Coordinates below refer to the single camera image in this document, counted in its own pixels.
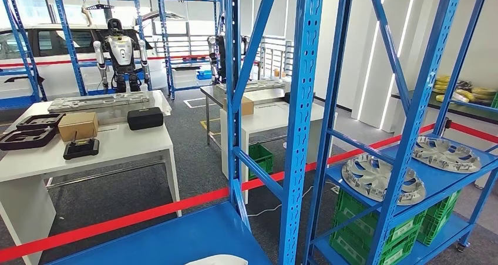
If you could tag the grey car hood panel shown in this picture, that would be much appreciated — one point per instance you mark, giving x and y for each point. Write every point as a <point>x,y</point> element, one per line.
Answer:
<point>159,15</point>

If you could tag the grey metal panel part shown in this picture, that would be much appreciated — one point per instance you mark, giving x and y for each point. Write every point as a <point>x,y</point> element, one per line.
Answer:
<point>264,86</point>
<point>97,101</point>

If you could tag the white storage box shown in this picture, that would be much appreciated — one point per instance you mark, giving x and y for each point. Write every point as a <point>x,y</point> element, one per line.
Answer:
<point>184,78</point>

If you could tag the white table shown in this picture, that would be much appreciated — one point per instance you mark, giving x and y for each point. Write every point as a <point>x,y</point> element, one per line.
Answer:
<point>128,142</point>
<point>272,119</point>

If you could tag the silver wheel hubcap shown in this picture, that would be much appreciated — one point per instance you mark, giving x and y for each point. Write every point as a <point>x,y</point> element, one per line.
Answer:
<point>365,177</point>
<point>446,155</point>

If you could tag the silver black humanoid robot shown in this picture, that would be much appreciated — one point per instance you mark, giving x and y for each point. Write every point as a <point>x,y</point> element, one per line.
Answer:
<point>221,57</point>
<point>122,53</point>

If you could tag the black remote controller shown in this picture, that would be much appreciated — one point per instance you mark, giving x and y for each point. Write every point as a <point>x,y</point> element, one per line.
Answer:
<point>81,149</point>

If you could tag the black foam tray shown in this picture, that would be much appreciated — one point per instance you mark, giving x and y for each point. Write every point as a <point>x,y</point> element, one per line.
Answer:
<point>27,138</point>
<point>39,121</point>

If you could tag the blue storage bin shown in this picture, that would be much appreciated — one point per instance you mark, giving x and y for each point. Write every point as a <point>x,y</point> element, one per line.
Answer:
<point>204,75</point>

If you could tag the black barrier post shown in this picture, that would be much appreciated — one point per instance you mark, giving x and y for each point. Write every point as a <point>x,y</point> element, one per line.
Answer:
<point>447,124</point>

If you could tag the black hanger bar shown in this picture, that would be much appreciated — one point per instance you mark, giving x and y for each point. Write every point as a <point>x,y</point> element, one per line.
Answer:
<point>100,6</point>

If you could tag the cardboard box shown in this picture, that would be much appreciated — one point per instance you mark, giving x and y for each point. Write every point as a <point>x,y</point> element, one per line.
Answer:
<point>79,127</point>
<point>248,106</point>

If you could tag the green plastic crate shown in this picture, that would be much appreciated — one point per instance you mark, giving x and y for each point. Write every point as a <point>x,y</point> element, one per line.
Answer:
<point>431,231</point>
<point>349,208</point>
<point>260,160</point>
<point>446,208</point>
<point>349,247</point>

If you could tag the white car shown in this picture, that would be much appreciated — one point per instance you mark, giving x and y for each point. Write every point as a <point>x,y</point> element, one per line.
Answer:
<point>54,80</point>

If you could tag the white metal railing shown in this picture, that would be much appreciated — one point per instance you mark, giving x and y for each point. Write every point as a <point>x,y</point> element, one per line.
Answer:
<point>288,57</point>

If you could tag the black hard case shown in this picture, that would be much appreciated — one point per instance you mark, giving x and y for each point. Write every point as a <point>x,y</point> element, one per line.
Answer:
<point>288,98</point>
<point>145,118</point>

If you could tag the dark side table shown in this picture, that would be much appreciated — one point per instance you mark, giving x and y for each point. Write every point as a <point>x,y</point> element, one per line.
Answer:
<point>474,113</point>

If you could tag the white plastic car part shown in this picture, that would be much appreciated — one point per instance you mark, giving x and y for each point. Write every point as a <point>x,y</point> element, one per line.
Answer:
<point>216,261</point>

